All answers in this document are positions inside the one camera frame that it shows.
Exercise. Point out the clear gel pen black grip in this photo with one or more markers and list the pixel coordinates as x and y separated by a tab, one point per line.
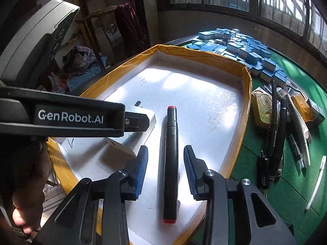
296	151

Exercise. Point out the black marker red caps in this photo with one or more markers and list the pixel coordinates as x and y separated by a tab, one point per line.
171	167

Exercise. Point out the floral fabric bag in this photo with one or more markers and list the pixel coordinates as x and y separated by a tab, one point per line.
78	59

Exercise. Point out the small cardboard box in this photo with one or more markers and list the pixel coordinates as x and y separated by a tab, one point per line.
116	156

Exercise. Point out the thin black pen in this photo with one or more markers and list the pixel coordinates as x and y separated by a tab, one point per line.
274	123

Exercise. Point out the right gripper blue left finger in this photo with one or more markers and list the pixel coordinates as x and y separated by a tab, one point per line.
131	184

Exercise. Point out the white paint marker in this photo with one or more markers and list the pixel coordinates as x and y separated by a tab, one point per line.
301	130

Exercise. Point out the blue mahjong tile pile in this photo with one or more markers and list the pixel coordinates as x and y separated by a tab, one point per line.
232	44

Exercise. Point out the person left hand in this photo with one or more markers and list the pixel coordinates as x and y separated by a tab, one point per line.
28	199

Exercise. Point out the small white green box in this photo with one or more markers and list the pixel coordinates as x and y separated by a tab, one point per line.
317	116

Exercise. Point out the yellow cartoon toy case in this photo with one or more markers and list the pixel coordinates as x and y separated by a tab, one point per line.
262	107

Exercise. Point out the black marker white text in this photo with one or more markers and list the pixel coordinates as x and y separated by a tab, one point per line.
274	162

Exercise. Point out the white slim pen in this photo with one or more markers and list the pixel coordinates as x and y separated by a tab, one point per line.
314	193

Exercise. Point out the black camera housing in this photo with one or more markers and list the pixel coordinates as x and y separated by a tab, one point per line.
36	43

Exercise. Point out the yellow taped cardboard tray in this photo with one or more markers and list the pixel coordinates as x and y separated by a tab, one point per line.
212	95

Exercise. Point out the orange padded envelope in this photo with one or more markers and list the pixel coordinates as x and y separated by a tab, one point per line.
302	107

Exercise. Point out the maroon cloth on chair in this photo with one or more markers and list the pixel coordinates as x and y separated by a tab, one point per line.
133	37

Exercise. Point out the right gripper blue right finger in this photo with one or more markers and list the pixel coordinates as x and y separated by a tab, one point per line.
195	168

